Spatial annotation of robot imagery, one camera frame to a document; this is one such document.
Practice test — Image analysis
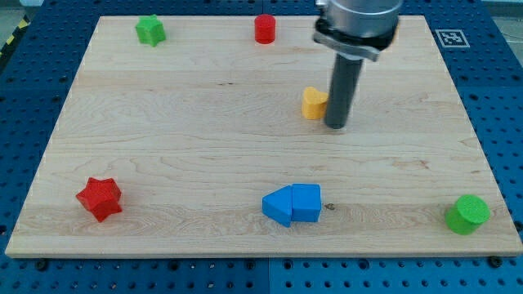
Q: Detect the yellow heart block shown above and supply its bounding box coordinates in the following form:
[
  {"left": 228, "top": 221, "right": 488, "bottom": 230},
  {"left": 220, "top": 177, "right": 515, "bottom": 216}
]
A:
[{"left": 302, "top": 87, "right": 329, "bottom": 119}]

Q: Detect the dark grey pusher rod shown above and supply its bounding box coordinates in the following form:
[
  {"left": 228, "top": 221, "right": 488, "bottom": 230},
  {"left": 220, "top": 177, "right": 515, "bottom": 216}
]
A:
[{"left": 324, "top": 54, "right": 363, "bottom": 129}]

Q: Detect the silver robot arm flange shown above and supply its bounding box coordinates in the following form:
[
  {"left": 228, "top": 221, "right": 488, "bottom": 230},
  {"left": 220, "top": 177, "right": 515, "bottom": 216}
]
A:
[{"left": 313, "top": 0, "right": 403, "bottom": 61}]

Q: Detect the blue cube block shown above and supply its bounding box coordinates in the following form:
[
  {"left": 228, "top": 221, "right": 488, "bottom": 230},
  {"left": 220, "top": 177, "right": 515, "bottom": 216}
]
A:
[{"left": 291, "top": 183, "right": 321, "bottom": 222}]

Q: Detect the wooden board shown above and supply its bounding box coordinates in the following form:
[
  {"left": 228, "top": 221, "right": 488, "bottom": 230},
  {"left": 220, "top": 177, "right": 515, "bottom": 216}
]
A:
[{"left": 6, "top": 16, "right": 522, "bottom": 258}]

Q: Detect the blue triangle block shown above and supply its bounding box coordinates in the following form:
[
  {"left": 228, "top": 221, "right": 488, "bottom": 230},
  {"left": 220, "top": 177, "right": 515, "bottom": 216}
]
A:
[{"left": 261, "top": 185, "right": 293, "bottom": 228}]

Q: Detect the red cylinder block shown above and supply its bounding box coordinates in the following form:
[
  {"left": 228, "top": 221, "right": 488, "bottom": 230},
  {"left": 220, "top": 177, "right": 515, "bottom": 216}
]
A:
[{"left": 254, "top": 14, "right": 276, "bottom": 44}]

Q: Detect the green star block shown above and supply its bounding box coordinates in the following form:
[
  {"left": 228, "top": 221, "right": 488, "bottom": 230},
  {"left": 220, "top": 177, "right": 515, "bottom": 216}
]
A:
[{"left": 135, "top": 15, "right": 166, "bottom": 47}]

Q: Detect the red star block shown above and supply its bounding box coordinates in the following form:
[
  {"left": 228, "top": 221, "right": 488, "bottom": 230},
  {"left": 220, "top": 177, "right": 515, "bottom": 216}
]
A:
[{"left": 76, "top": 177, "right": 123, "bottom": 222}]

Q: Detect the white fiducial marker tag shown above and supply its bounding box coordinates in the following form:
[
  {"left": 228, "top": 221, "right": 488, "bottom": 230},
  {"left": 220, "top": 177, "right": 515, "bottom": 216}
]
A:
[{"left": 435, "top": 29, "right": 470, "bottom": 48}]

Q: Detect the green cylinder block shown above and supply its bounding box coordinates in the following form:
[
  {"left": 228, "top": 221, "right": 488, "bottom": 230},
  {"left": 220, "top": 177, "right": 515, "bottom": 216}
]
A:
[{"left": 445, "top": 194, "right": 490, "bottom": 235}]

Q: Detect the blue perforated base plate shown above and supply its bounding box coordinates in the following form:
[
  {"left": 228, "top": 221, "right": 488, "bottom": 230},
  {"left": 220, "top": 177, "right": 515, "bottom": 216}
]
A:
[{"left": 1, "top": 0, "right": 522, "bottom": 293}]

